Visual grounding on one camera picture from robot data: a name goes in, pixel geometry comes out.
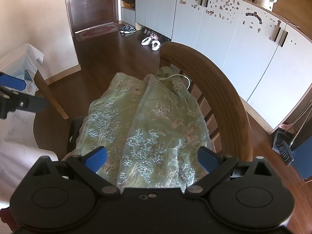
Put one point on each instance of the wooden chair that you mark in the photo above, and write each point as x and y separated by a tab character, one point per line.
226	106

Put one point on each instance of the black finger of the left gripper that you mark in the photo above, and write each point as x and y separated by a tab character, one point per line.
12	100

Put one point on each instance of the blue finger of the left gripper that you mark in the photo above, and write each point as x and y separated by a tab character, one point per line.
11	82

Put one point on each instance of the green embroidered sheer garment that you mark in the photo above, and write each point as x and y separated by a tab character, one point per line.
152	130

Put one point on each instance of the white shoe cabinet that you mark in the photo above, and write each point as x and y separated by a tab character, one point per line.
266	59

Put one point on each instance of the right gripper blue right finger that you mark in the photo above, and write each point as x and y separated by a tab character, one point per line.
218	167

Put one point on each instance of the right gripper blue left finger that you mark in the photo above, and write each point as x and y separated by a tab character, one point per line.
87	166

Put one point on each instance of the dark sneakers pair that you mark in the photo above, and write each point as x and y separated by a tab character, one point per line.
127	29

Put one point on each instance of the red door mat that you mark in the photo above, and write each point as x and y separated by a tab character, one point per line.
97	31

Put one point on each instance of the white fluffy slipper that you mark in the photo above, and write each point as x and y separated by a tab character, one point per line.
146	41
155	45

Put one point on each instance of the black dustpan and broom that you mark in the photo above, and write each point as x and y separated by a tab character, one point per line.
283	140

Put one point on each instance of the brown wooden door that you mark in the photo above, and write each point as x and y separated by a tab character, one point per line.
85	14

